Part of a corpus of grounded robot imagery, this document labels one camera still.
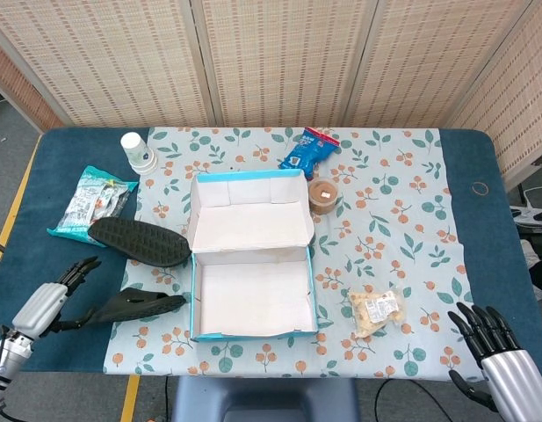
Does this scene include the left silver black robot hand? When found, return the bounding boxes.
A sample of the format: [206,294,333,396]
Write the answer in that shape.
[11,256,103,339]

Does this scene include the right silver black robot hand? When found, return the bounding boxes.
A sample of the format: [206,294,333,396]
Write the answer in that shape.
[447,302,542,422]

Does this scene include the black slipper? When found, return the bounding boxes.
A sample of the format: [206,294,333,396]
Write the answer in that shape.
[83,287,187,326]
[87,216,192,268]

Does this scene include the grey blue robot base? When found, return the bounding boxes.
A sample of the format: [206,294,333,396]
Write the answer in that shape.
[171,376,360,422]

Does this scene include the open blue shoe box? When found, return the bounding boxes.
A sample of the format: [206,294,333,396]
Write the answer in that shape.
[187,169,319,343]

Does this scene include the dark blue table cover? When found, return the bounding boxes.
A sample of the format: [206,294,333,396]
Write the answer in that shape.
[0,127,542,382]

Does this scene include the teal snack package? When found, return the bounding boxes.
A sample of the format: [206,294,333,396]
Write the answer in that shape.
[46,164,140,250]

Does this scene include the clear bag of pale snacks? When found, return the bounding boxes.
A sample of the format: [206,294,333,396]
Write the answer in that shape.
[347,287,407,339]

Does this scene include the white chair base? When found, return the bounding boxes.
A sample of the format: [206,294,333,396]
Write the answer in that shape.
[509,183,542,229]

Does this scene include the floral paper cup stack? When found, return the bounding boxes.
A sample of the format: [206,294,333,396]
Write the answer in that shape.
[119,131,159,176]

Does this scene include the floral light blue tablecloth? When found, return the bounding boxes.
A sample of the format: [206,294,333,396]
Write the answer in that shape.
[102,126,491,380]

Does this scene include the clear tub with brown snack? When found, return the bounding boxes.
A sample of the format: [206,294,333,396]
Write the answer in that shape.
[307,177,343,216]

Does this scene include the blue snack bag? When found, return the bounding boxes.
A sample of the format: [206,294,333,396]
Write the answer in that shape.
[278,127,341,181]

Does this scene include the woven bamboo folding screen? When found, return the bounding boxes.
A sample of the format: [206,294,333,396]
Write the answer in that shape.
[0,0,542,190]

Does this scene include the black floor cable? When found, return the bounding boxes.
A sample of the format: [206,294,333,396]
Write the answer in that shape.
[374,377,434,412]

